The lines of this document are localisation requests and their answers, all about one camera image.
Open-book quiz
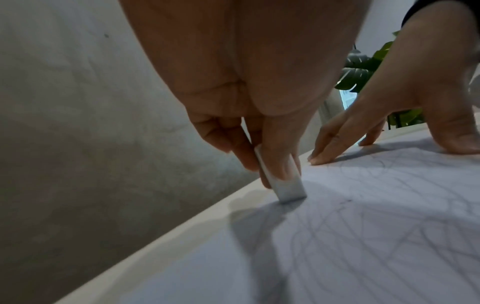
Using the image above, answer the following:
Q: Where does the person's left hand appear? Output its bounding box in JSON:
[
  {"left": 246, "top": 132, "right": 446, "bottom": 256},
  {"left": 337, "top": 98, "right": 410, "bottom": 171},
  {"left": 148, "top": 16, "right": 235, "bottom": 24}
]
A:
[{"left": 117, "top": 0, "right": 371, "bottom": 189}]

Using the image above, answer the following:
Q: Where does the person's right hand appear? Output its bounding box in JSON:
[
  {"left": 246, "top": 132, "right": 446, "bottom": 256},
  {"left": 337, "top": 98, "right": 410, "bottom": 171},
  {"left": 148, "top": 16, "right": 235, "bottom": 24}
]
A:
[{"left": 306, "top": 4, "right": 480, "bottom": 166}]

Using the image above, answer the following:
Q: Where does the white eraser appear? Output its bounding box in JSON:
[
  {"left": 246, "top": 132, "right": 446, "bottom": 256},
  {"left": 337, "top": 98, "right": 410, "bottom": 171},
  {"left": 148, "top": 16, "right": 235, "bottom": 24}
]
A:
[{"left": 253, "top": 143, "right": 309, "bottom": 205}]

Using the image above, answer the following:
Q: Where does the white paper sheet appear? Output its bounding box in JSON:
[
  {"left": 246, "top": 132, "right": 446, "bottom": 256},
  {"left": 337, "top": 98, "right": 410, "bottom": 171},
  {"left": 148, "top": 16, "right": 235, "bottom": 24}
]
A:
[{"left": 123, "top": 130, "right": 480, "bottom": 304}]

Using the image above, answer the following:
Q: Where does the green leafy plant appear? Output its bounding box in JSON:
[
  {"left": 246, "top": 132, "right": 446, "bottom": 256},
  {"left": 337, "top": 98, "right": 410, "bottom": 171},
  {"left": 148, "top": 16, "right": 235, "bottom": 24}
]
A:
[{"left": 334, "top": 31, "right": 427, "bottom": 130}]

